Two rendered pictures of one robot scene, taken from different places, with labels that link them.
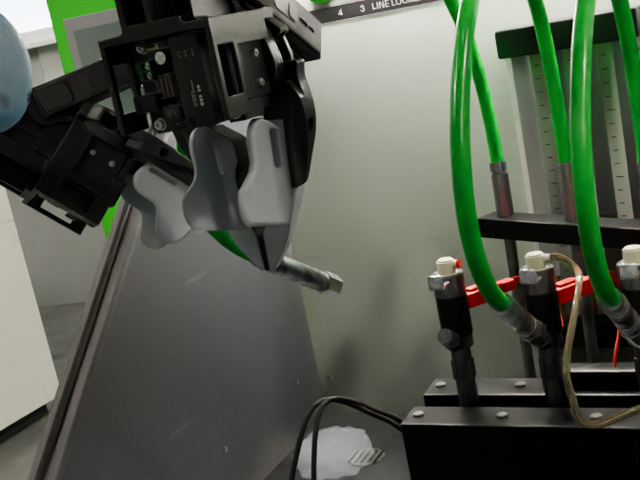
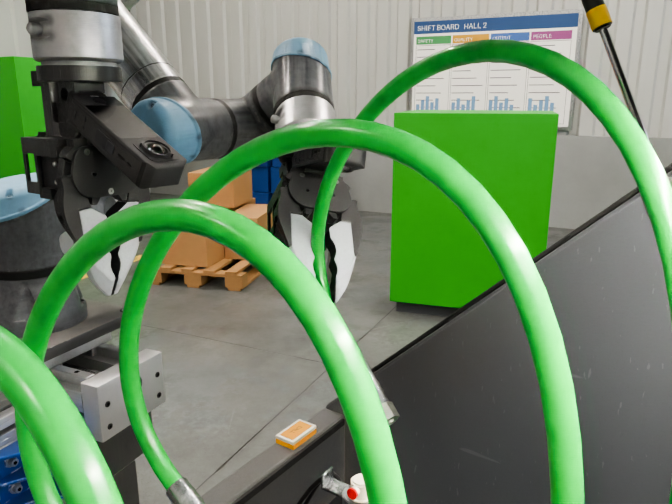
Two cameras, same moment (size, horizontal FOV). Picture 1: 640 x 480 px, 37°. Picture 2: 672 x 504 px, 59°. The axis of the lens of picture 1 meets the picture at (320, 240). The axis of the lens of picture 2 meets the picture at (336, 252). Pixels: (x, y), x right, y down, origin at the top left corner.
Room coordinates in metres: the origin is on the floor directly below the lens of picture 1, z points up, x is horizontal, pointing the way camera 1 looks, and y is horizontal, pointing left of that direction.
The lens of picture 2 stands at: (0.85, -0.48, 1.39)
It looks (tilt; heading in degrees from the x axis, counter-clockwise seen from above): 15 degrees down; 97
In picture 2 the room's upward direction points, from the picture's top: straight up
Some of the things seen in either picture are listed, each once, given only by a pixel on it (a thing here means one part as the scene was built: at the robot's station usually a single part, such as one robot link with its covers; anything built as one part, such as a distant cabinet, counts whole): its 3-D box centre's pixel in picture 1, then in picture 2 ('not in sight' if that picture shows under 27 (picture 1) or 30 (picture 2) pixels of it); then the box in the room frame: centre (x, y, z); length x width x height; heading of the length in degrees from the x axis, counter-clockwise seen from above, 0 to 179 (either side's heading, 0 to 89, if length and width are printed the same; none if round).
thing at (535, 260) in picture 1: (538, 269); not in sight; (0.79, -0.18, 1.10); 0.02 x 0.02 x 0.03
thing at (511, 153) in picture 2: not in sight; (472, 209); (1.31, 3.57, 0.65); 0.95 x 0.86 x 1.30; 169
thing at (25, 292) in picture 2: not in sight; (33, 290); (0.26, 0.35, 1.09); 0.15 x 0.15 x 0.10
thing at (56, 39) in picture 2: not in sight; (74, 42); (0.56, 0.04, 1.44); 0.08 x 0.08 x 0.05
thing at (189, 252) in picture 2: not in sight; (220, 220); (-0.67, 4.20, 0.39); 1.20 x 0.85 x 0.79; 83
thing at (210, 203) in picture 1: (216, 205); (109, 243); (0.56, 0.06, 1.25); 0.06 x 0.03 x 0.09; 152
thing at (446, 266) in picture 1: (449, 273); (360, 496); (0.82, -0.11, 1.10); 0.02 x 0.02 x 0.03
